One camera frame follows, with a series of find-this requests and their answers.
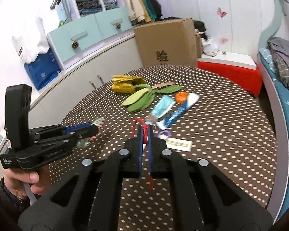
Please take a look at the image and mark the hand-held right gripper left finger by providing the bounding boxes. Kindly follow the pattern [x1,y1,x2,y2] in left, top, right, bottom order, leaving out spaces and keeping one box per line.
[18,125,145,231]

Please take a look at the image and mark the teal bunk bed frame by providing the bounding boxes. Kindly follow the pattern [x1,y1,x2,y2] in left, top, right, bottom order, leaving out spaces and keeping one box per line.
[256,0,289,222]

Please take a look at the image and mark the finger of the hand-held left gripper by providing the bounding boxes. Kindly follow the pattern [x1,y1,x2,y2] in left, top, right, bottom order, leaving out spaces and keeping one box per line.
[30,123,93,137]
[35,126,98,148]

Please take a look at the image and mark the white wardrobe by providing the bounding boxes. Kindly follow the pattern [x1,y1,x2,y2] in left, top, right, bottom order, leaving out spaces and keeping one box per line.
[159,0,277,60]

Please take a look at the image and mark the blue face mask packet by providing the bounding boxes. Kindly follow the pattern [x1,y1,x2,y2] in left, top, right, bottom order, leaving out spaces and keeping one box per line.
[151,95,176,119]

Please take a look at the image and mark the dark folded clothes stack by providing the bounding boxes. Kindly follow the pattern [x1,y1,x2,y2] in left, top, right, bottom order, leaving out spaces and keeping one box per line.
[77,0,103,17]

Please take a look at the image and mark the white low cabinet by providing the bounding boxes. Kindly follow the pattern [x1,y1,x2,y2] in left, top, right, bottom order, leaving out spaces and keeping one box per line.
[29,30,145,116]

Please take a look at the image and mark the white label strip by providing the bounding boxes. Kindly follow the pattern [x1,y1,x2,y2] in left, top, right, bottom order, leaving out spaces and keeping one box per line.
[166,138,192,152]

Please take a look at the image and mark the blue plaid pillow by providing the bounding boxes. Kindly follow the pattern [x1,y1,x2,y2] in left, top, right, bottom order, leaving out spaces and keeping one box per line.
[258,48,277,73]

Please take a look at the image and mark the red ribbon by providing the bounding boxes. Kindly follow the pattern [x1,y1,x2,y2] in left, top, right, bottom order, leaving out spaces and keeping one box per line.
[134,118,155,190]

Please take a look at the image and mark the large cardboard box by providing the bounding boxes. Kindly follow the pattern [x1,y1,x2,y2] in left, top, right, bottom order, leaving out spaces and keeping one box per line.
[134,17,199,68]

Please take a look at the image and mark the clear crinkled plastic wrapper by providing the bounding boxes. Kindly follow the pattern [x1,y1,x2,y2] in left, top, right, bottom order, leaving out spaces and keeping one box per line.
[77,117,106,148]

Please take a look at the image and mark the person's left forearm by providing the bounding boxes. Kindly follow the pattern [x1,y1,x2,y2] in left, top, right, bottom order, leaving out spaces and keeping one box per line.
[0,177,39,231]

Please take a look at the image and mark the red bench white top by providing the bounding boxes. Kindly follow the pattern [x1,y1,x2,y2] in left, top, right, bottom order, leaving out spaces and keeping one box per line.
[197,51,263,97]

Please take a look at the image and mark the blue shopping bag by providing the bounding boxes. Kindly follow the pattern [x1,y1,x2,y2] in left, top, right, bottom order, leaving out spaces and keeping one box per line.
[24,47,62,90]

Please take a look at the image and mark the grey duvet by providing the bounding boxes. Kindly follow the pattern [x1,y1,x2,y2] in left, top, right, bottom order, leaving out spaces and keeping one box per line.
[267,37,289,92]

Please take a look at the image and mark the cream hanging hoodie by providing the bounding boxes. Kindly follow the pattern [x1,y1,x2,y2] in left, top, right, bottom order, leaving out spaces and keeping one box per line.
[118,0,145,22]

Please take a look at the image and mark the black clothes heap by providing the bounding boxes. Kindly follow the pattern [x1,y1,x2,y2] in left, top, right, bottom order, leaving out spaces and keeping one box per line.
[194,20,208,41]

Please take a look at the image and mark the folded blue jeans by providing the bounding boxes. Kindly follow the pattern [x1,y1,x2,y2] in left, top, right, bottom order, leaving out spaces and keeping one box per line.
[103,0,118,10]

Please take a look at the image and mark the orange bottle cap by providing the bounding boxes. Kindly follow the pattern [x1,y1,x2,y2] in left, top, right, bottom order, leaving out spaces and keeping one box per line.
[175,92,188,104]

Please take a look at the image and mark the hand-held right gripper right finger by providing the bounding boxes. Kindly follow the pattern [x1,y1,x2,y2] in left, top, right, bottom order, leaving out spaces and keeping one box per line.
[147,125,274,231]

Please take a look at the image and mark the white plastic bag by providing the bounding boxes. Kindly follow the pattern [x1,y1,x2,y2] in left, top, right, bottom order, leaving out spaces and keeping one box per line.
[202,38,218,57]

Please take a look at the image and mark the person's left hand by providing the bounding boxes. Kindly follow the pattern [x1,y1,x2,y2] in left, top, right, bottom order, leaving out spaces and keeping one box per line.
[3,168,51,199]

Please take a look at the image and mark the khaki hanging jacket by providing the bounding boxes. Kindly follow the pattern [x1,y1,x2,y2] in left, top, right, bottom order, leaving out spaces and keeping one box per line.
[132,0,152,22]

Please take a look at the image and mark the white cable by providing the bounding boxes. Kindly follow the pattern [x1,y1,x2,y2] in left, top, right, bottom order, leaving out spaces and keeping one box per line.
[24,183,37,205]

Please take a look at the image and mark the narrow teal drawer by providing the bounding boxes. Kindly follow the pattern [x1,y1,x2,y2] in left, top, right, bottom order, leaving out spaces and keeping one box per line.
[95,5,133,33]

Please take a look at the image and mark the white shopping bag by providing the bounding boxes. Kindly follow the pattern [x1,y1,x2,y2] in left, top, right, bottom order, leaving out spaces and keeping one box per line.
[12,17,50,63]

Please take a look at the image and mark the round table dotted brown cloth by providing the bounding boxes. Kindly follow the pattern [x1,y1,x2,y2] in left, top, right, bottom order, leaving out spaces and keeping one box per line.
[45,64,278,231]

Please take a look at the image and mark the yellow fabric flower green leaves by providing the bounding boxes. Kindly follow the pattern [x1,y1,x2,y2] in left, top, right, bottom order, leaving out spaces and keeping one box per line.
[111,74,182,113]

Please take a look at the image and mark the green hanging jacket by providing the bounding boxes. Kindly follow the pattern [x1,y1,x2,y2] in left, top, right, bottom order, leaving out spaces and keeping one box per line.
[137,0,157,21]

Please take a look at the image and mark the wide teal drawer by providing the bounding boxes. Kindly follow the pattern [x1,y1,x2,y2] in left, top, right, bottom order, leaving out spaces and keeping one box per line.
[48,17,104,63]

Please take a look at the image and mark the blue white tube wrapper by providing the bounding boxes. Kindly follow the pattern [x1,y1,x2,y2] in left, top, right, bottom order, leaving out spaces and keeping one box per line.
[159,93,200,128]

